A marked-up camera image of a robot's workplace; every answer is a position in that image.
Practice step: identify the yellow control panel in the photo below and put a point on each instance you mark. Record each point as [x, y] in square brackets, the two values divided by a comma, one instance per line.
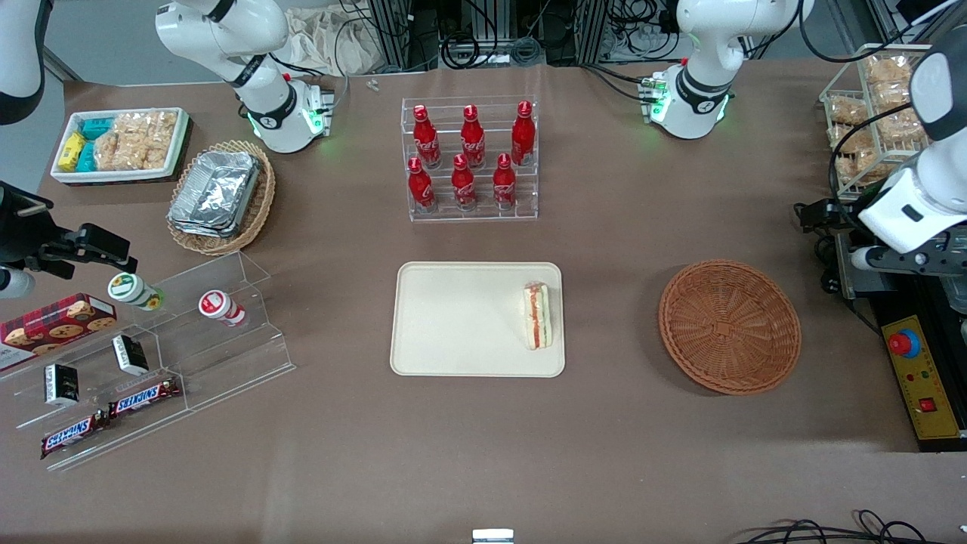
[925, 378]

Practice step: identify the white silver device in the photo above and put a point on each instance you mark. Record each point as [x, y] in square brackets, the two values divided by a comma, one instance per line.
[492, 536]

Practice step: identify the aluminium frame post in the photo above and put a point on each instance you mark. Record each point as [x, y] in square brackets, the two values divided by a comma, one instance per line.
[393, 34]

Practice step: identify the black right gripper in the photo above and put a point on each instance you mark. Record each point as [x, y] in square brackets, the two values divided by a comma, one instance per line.
[21, 230]

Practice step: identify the clear bagged fried snack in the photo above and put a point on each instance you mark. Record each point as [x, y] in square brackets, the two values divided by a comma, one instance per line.
[895, 94]
[857, 138]
[865, 168]
[848, 110]
[888, 68]
[899, 125]

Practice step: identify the black appliance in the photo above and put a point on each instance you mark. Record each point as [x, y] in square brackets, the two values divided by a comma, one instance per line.
[899, 295]

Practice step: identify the green label yogurt bottle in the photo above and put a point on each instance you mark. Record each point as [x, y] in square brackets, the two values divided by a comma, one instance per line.
[132, 290]

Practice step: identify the Snickers chocolate bar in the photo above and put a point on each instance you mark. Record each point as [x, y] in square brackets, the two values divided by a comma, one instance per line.
[143, 397]
[72, 436]

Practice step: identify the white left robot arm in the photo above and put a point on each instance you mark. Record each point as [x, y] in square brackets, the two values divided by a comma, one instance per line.
[699, 83]

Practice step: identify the clear acrylic bottle rack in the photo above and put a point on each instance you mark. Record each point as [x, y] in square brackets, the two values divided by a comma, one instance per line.
[521, 204]

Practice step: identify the clear rice cracker bag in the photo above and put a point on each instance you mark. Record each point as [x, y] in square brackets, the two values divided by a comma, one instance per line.
[147, 127]
[125, 155]

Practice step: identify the red emergency stop button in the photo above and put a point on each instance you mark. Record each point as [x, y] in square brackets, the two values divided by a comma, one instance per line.
[904, 344]

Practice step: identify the small black white box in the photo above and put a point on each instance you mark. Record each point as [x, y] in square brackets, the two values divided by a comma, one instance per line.
[60, 385]
[130, 355]

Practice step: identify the teal snack packet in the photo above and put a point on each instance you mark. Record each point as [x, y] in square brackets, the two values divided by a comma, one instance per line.
[86, 157]
[97, 127]

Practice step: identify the red label yogurt bottle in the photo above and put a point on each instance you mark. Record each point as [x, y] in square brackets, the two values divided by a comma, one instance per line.
[219, 306]

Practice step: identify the red plaid cookie box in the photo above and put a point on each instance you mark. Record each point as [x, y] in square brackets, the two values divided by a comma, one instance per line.
[57, 325]

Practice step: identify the beige cloth bag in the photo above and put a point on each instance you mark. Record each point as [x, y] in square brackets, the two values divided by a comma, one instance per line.
[332, 41]

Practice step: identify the clear acrylic stepped display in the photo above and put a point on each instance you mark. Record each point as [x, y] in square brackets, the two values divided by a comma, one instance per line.
[219, 363]

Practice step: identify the brown wicker basket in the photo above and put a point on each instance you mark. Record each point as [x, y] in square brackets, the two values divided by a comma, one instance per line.
[729, 332]

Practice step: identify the triangle sandwich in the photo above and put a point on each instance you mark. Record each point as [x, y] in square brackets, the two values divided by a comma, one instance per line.
[538, 317]

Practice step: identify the aluminium foil tray stack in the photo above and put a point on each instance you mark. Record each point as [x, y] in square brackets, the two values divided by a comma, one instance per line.
[215, 193]

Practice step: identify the light wicker oval basket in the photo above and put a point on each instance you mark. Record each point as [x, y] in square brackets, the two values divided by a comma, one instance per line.
[261, 204]

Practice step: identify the metal pan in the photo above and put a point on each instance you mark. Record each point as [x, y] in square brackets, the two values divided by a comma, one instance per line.
[958, 295]

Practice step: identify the white rectangular snack tray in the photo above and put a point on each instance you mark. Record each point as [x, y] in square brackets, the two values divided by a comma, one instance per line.
[175, 151]

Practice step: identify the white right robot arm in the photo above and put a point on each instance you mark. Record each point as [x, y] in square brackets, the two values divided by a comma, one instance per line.
[264, 113]

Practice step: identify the yellow snack packet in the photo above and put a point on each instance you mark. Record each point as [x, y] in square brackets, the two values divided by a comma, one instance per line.
[72, 151]

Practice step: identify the beige rectangular tray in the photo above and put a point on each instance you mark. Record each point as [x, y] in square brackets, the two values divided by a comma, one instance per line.
[461, 317]

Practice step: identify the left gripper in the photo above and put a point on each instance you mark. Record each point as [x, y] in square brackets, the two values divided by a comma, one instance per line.
[822, 212]

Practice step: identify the red cola bottle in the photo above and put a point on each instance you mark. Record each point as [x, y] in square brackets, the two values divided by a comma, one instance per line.
[427, 140]
[421, 187]
[473, 140]
[504, 183]
[523, 136]
[463, 185]

